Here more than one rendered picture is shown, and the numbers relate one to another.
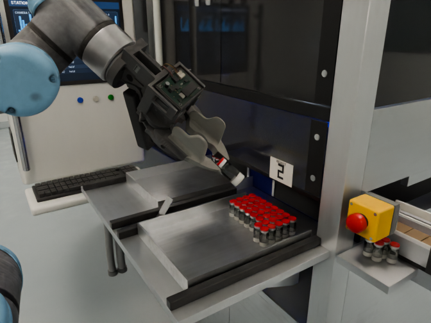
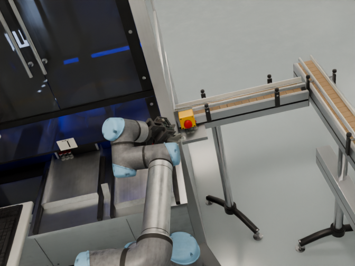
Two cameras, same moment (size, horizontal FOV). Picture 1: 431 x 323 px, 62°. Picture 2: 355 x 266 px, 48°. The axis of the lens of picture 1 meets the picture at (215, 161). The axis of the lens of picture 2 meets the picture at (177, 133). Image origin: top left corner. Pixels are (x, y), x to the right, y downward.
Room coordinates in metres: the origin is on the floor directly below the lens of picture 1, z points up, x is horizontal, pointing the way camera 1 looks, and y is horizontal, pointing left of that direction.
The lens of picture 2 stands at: (-0.21, 0.97, 2.15)
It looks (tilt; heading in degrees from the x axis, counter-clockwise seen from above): 38 degrees down; 306
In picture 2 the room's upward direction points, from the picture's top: 15 degrees counter-clockwise
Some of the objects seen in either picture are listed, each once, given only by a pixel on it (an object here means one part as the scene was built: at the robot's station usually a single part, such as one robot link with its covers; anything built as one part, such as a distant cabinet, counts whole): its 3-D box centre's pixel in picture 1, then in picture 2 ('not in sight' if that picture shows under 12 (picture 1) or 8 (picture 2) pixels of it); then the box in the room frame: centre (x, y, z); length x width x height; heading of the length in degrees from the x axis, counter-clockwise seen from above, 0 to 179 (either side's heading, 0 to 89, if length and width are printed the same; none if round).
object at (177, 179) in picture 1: (188, 179); (74, 174); (1.10, 0.09, 0.90); 0.34 x 0.26 x 0.04; 123
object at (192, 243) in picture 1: (222, 232); (142, 173); (0.77, -0.02, 0.90); 0.34 x 0.26 x 0.04; 123
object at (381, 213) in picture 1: (371, 216); (186, 118); (0.67, -0.33, 0.99); 0.08 x 0.07 x 0.07; 123
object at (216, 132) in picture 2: not in sight; (223, 170); (0.63, -0.53, 0.46); 0.09 x 0.09 x 0.77; 33
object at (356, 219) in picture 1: (357, 222); (187, 123); (0.65, -0.29, 0.99); 0.04 x 0.04 x 0.04; 33
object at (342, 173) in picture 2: not in sight; (341, 189); (-0.02, -0.57, 0.46); 0.09 x 0.09 x 0.77; 33
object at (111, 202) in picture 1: (195, 212); (109, 181); (0.92, 0.06, 0.87); 0.70 x 0.48 x 0.02; 33
